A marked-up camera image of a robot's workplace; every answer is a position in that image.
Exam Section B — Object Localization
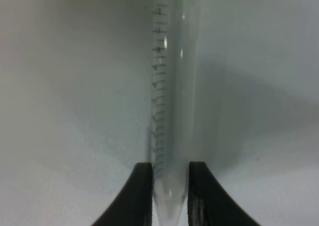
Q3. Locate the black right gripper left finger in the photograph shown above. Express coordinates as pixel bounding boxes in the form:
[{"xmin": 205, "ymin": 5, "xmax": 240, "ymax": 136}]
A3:
[{"xmin": 93, "ymin": 163, "xmax": 153, "ymax": 226}]

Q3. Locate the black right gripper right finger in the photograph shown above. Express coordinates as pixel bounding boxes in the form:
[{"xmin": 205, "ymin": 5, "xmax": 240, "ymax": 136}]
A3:
[{"xmin": 187, "ymin": 162, "xmax": 258, "ymax": 226}]

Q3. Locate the teal-capped test tube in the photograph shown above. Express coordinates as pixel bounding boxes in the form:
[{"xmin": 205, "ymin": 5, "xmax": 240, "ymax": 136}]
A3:
[{"xmin": 150, "ymin": 0, "xmax": 201, "ymax": 226}]

